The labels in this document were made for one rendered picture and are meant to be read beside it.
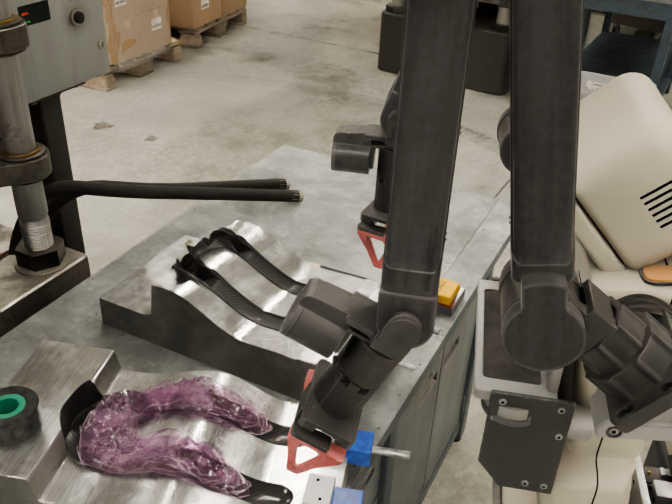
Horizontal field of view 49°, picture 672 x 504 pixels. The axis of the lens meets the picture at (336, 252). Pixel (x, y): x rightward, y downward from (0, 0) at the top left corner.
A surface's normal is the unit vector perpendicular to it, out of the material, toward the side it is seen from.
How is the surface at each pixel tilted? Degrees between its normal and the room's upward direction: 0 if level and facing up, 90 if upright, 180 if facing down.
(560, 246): 79
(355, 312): 26
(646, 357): 63
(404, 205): 89
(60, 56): 90
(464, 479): 0
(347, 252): 0
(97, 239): 0
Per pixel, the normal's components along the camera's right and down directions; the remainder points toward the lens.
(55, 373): 0.04, -0.85
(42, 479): 0.98, -0.03
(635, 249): -0.18, 0.52
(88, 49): 0.89, 0.27
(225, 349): -0.45, 0.46
